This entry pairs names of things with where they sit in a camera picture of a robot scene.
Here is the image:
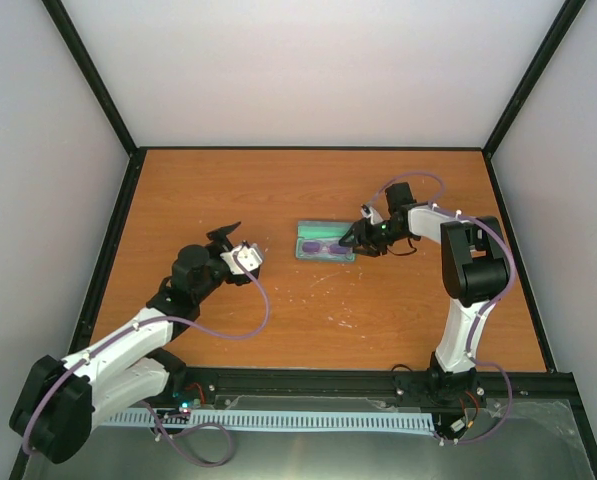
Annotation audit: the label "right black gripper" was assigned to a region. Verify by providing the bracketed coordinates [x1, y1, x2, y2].
[339, 217, 408, 258]

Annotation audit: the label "grey glasses case green lining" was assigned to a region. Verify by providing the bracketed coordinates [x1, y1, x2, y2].
[295, 220, 356, 263]

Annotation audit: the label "pink translucent sunglasses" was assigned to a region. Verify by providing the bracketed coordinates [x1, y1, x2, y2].
[300, 241, 350, 255]

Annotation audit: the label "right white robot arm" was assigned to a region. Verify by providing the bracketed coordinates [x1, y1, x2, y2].
[339, 182, 517, 405]

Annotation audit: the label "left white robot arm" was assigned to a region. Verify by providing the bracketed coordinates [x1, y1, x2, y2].
[9, 225, 264, 464]

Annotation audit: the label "clear plastic sheet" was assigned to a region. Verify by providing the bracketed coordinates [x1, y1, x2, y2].
[23, 397, 595, 479]

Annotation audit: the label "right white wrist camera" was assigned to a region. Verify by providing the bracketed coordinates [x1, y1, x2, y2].
[361, 204, 384, 226]

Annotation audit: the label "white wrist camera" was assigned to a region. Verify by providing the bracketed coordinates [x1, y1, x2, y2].
[220, 242, 264, 275]
[361, 204, 384, 226]

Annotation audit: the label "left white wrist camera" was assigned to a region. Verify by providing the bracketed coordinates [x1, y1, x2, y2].
[220, 242, 264, 275]

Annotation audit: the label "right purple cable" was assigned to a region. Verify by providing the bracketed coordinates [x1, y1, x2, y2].
[365, 171, 517, 447]

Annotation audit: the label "black enclosure frame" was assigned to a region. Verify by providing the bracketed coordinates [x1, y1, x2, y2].
[7, 0, 597, 480]

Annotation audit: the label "light blue slotted cable duct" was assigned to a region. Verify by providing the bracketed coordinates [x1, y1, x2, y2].
[103, 405, 434, 435]

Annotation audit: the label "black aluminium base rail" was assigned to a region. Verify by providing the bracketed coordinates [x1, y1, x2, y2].
[42, 364, 577, 406]

